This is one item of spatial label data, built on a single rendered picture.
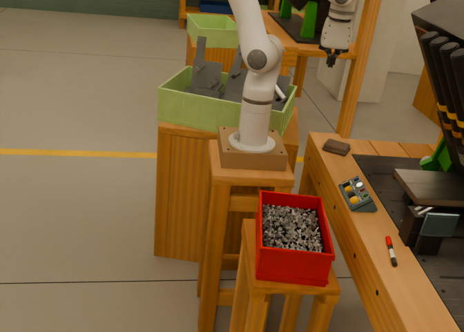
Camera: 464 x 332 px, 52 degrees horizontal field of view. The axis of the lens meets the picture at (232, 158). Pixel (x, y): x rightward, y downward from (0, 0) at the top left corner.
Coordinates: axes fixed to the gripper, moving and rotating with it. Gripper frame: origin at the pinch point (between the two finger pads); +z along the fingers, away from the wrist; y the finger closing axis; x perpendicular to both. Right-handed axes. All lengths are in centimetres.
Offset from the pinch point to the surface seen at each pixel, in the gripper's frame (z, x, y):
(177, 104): 42, -39, 61
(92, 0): 135, -607, 293
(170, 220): 106, -32, 60
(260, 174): 44.1, 12.2, 19.4
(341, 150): 37.3, -4.0, -12.5
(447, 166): 15, 41, -34
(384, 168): 39.3, 3.6, -29.0
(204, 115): 45, -36, 47
